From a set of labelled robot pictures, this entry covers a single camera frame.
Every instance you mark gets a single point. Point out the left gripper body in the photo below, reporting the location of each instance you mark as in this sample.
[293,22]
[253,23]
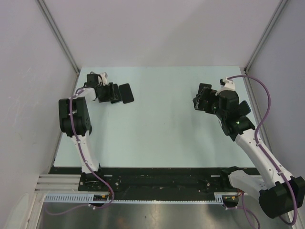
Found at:
[105,93]

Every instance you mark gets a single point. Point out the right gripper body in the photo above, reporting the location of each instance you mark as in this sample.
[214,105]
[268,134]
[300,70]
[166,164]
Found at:
[209,95]

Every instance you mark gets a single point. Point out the black phone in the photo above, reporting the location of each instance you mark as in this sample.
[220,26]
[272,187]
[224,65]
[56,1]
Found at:
[126,93]

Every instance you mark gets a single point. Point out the blue phone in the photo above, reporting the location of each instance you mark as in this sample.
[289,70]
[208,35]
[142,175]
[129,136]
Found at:
[244,108]

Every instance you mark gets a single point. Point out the black folding phone stand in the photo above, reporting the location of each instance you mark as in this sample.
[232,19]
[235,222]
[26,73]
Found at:
[203,87]

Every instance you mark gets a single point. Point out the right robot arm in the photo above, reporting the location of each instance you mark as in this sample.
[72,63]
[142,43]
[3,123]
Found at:
[278,192]

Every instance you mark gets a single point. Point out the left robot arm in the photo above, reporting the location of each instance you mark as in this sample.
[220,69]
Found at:
[75,122]

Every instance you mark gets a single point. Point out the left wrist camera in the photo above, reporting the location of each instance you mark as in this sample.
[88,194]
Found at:
[103,78]

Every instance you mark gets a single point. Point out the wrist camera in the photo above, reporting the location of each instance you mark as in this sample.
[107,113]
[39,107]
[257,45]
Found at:
[103,78]
[226,85]

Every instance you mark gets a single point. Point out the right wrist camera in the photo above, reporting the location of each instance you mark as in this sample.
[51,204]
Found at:
[226,85]

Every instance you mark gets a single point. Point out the left aluminium corner post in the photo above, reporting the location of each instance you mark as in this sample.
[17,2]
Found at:
[57,33]

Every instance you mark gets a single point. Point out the aluminium corner post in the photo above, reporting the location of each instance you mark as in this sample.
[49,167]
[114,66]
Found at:
[57,33]
[266,33]

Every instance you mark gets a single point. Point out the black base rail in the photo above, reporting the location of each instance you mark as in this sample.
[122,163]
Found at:
[161,184]

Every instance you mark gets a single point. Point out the right aluminium corner post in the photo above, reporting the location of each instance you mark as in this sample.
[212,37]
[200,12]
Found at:
[266,33]

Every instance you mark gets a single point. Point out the aluminium frame rails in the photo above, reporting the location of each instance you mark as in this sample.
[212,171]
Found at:
[57,183]

